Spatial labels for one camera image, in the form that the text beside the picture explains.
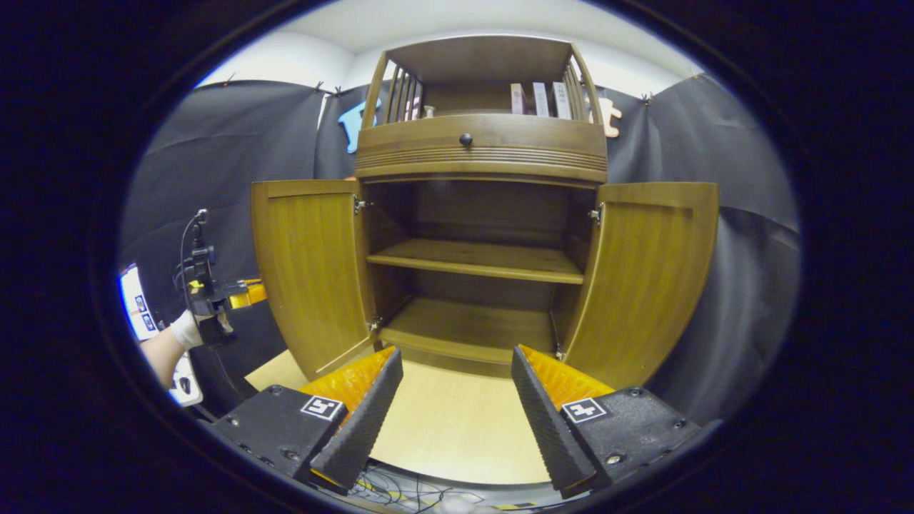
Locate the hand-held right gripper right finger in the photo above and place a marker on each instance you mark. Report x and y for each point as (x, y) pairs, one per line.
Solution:
(550, 425)

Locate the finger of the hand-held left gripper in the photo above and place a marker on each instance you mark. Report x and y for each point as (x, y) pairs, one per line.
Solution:
(250, 294)

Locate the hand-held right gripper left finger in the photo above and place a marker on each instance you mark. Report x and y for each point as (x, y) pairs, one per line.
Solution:
(364, 421)

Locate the wooden shoe cabinet door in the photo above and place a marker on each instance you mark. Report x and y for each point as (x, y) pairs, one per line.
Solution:
(314, 271)
(643, 278)

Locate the wooden double-door shoe cabinet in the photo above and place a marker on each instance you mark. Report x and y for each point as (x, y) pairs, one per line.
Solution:
(485, 153)

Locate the metal door hinge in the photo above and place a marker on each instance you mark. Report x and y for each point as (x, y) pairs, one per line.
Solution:
(360, 205)
(597, 214)
(374, 324)

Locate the wooden inner shelf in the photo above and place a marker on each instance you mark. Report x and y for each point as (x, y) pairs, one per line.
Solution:
(478, 260)

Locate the black drawer knob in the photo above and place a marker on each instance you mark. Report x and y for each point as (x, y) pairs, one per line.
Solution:
(465, 140)

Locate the white book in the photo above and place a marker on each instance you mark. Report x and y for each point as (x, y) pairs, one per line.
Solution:
(540, 100)

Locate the grey book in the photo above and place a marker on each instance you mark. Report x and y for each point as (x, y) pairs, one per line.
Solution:
(561, 100)

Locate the black backdrop cloth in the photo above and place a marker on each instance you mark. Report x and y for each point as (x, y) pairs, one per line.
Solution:
(714, 143)

